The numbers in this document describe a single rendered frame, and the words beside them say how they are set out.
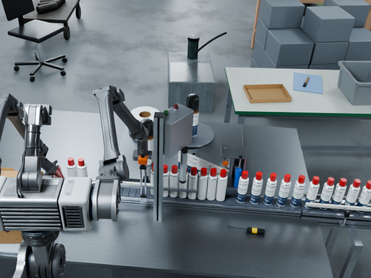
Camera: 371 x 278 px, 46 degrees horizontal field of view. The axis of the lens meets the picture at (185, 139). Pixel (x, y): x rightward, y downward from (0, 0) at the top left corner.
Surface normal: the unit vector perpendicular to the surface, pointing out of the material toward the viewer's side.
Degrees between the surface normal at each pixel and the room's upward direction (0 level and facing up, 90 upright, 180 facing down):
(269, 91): 0
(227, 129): 0
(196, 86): 90
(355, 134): 0
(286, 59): 90
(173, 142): 90
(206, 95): 90
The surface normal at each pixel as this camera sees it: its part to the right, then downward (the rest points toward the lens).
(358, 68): 0.10, 0.51
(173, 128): 0.78, 0.39
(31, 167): 0.05, -0.18
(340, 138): 0.04, -0.81
